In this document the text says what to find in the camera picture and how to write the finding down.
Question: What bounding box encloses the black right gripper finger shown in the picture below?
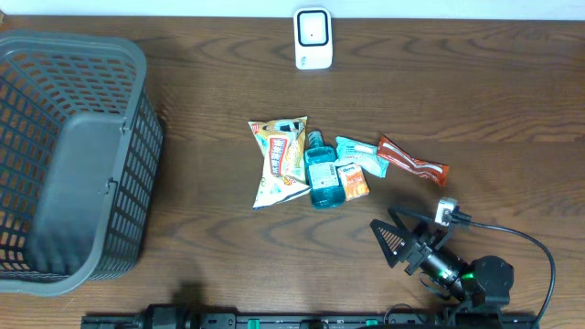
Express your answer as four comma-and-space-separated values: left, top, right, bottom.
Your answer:
388, 206, 433, 231
369, 219, 410, 268

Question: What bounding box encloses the orange Kleenex tissue pack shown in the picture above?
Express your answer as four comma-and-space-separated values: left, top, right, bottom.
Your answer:
337, 164, 370, 201

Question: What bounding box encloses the red snack bar wrapper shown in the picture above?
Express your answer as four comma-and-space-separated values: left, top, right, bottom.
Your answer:
377, 135, 450, 187

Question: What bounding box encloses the teal wet wipes pack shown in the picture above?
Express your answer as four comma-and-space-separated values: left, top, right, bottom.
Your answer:
335, 136, 389, 178

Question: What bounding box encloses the teal mouthwash bottle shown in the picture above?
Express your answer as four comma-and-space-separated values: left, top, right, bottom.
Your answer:
304, 131, 346, 209

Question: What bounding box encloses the yellow snack bag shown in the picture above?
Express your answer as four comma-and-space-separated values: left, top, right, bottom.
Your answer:
249, 116, 311, 209

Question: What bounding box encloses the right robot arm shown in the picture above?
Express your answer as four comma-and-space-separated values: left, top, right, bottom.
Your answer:
369, 207, 514, 307

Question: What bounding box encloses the white barcode scanner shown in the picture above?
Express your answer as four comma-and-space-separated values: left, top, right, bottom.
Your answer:
293, 7, 334, 70

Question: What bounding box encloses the dark grey plastic basket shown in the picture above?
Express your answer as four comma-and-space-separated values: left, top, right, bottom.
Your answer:
1, 30, 164, 296

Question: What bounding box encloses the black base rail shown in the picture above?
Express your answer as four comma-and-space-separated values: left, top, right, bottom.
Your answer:
80, 304, 538, 329

